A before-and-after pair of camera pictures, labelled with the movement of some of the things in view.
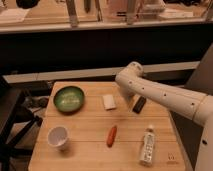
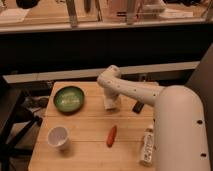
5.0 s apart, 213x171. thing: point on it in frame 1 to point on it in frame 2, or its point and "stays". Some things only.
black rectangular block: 139,104 stays
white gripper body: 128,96 to 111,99
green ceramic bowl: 69,99 stays
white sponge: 109,103 stays
